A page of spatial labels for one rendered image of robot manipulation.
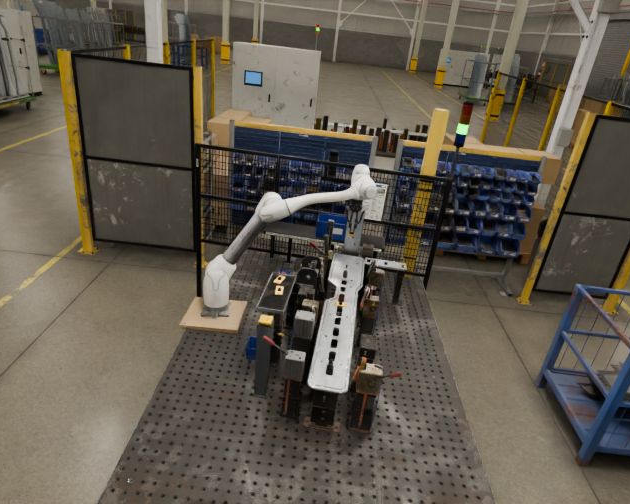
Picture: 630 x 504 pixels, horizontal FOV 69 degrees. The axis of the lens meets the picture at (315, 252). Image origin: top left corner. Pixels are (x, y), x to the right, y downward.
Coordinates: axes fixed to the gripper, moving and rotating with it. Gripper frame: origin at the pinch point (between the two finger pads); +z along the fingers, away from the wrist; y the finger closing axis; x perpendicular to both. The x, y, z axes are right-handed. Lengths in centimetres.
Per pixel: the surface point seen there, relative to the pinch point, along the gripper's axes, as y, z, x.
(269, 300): -36, 13, -79
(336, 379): 3, 29, -110
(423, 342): 56, 59, -28
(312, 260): -20.6, 12.8, -29.0
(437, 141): 49, -51, 57
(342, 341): 4, 29, -81
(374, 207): 14, 3, 54
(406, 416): 42, 59, -94
